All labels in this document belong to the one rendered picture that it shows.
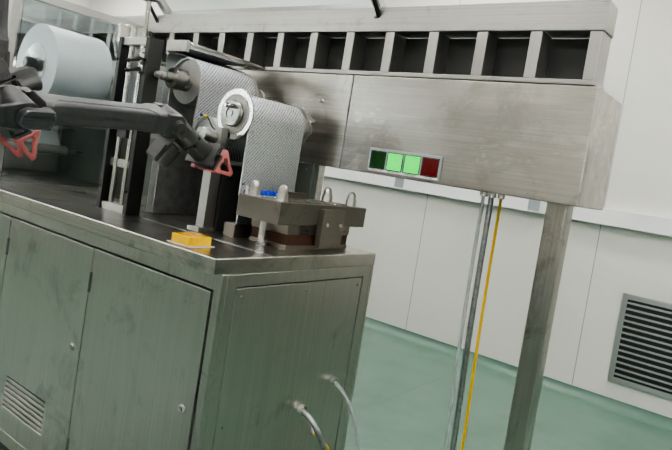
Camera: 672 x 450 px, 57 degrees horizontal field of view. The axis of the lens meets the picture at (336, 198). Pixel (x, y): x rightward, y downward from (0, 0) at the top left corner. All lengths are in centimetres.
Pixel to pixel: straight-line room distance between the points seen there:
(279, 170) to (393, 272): 278
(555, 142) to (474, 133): 22
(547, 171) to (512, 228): 253
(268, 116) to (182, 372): 76
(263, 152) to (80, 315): 69
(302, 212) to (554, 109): 71
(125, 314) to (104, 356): 15
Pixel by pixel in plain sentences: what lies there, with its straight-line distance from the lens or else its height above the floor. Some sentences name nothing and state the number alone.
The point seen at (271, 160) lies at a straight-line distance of 186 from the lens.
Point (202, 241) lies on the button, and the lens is 155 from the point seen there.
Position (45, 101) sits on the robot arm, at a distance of 135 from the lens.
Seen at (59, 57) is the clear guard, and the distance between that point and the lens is 262.
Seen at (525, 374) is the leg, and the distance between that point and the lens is 188.
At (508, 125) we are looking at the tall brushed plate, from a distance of 171.
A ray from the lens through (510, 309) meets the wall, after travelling 421.
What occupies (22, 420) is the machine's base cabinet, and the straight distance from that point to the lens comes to 225.
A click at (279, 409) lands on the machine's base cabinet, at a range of 176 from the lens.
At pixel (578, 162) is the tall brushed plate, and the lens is 164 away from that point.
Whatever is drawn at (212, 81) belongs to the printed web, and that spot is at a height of 135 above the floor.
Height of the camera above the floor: 115
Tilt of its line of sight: 3 degrees down
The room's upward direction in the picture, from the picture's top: 9 degrees clockwise
